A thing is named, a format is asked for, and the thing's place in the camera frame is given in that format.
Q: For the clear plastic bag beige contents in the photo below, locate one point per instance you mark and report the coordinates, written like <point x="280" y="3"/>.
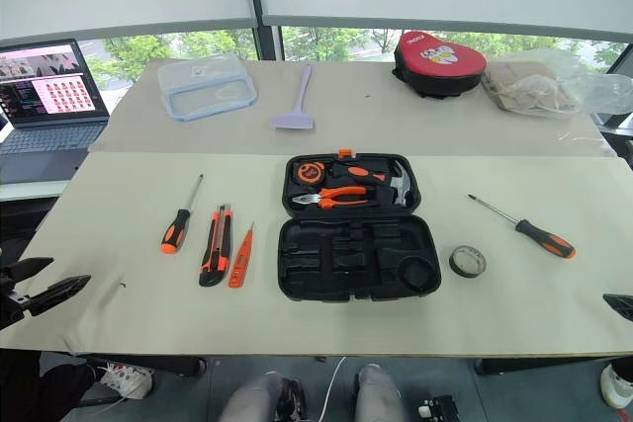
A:
<point x="534" y="86"/>

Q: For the lavender plastic scraper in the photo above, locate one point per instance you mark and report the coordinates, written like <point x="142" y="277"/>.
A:
<point x="294" y="118"/>

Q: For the white sneaker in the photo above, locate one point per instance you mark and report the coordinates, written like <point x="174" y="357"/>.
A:
<point x="618" y="387"/>
<point x="126" y="380"/>

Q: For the orange voltage tester pen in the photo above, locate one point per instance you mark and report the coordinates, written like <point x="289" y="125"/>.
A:
<point x="241" y="261"/>

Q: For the cream table cover sheet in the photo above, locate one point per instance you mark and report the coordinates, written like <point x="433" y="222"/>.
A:
<point x="148" y="313"/>

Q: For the black electrical tape roll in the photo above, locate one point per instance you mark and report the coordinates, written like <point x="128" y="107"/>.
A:
<point x="457" y="266"/>

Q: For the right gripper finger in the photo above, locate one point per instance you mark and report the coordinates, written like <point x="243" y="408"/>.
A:
<point x="623" y="304"/>

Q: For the red black padded bag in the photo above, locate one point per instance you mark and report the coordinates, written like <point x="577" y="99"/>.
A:
<point x="437" y="63"/>

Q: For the black white floor device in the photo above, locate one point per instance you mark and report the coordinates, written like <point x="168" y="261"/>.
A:
<point x="440" y="409"/>

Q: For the black trouser leg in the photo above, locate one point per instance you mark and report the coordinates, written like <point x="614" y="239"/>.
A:
<point x="34" y="387"/>

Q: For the clear plastic container blue rim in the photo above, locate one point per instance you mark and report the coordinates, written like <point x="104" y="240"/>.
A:
<point x="207" y="88"/>

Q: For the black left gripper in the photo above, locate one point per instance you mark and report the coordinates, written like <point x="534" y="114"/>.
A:
<point x="7" y="288"/>

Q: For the beige table cover sheet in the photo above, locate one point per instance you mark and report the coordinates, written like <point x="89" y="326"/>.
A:
<point x="376" y="120"/>

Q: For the open laptop computer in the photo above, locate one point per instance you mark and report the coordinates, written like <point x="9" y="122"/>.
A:
<point x="44" y="96"/>

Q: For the orange black tape measure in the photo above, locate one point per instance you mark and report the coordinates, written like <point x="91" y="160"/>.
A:
<point x="309" y="173"/>

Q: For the dark window frame post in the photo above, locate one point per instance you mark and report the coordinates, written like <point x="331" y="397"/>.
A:
<point x="262" y="7"/>

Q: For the orange black utility knife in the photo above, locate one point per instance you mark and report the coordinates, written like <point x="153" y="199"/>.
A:
<point x="216" y="249"/>

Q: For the black tool case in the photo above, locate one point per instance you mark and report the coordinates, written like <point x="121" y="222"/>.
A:
<point x="316" y="269"/>

